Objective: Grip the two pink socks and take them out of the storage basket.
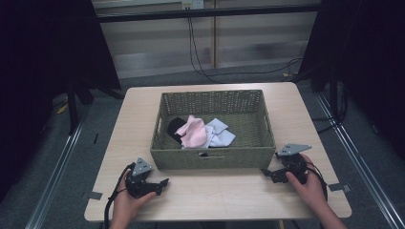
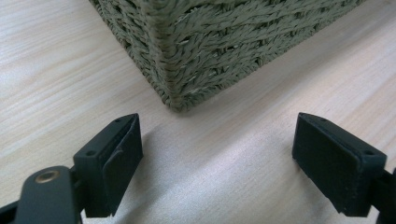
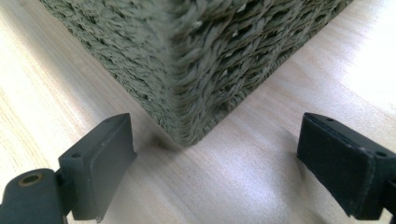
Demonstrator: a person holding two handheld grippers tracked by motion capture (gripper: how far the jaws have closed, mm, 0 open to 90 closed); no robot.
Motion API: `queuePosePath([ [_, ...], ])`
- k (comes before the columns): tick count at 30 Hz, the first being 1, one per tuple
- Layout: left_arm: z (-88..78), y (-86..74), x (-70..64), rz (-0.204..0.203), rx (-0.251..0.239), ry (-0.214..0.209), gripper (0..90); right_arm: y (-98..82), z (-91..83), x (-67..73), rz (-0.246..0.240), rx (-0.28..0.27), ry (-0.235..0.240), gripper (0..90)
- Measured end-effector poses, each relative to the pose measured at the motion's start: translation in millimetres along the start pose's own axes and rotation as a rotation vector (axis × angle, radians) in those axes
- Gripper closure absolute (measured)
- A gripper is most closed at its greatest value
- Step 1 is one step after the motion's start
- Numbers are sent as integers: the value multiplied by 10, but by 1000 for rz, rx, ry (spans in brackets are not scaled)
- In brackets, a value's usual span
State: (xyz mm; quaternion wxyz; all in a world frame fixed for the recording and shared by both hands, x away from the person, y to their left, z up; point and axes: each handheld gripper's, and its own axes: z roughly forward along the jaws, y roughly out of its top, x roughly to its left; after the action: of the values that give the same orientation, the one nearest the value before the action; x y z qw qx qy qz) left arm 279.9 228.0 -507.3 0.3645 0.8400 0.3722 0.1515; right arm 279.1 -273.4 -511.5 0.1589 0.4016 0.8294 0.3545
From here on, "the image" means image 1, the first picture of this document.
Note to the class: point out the metal floor rail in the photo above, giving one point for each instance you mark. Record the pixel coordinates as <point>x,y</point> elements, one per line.
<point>359,165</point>
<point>54,178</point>

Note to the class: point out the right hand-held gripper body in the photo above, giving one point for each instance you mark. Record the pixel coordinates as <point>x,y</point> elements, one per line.
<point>294,163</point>

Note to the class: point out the person's left hand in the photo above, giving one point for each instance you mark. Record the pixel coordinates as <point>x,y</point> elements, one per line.
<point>124,205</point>

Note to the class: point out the yellow floor tape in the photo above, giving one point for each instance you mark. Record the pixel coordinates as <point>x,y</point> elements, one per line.
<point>62,108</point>

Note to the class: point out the pink cloth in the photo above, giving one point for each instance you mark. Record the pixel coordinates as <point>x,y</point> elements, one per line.
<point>194,133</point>

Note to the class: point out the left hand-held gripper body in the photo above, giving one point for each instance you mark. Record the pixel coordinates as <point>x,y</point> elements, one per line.
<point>140,186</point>

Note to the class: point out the black sock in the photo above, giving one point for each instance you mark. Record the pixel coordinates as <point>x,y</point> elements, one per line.
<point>174,126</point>

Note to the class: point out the grey tape piece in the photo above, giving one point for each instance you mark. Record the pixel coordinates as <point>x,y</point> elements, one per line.
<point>339,187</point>
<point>95,195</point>

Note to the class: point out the white cloth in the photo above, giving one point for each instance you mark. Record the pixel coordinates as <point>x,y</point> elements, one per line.
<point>221,136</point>

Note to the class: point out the black horizontal bar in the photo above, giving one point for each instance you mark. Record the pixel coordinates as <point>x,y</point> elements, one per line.
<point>207,13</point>

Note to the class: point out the white wall socket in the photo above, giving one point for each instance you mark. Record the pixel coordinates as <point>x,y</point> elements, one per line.
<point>193,4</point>

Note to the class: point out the black metal stand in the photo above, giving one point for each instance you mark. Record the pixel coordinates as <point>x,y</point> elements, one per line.
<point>72,108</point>

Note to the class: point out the person's right hand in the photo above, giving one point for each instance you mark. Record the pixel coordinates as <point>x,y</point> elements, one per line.
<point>313,191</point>

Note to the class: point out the green woven basket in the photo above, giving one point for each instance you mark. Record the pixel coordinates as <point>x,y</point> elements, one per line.
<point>245,133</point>

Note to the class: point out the dark curtain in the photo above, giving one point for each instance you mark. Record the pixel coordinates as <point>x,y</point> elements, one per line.
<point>47,47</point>
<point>366,47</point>

